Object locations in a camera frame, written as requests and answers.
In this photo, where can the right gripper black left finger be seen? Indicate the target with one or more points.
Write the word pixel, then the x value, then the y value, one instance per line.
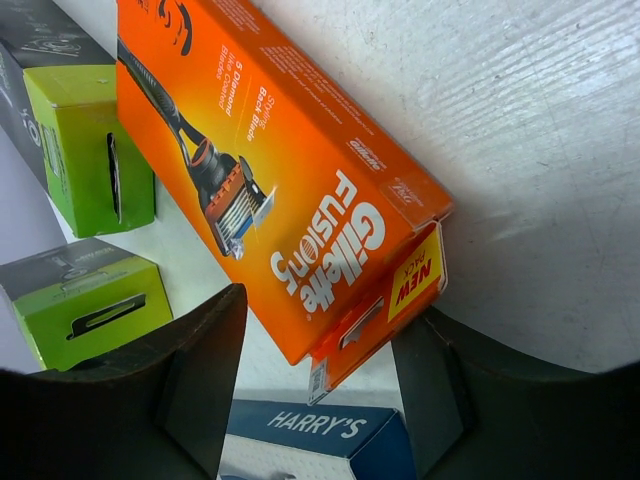
pixel 155 408

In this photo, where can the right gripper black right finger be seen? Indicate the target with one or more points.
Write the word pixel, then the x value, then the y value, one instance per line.
pixel 478 409

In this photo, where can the grey Harry's box blue razor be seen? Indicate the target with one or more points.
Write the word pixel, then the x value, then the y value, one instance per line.
pixel 280 440

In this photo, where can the small orange Gillette razor box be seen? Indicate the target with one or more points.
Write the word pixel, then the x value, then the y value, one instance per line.
pixel 332 227

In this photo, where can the green black Gillette Labs box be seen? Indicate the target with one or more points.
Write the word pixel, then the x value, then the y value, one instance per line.
pixel 58 107

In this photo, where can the black green Gillette Labs carton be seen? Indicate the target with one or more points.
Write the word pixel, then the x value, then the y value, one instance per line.
pixel 84 299

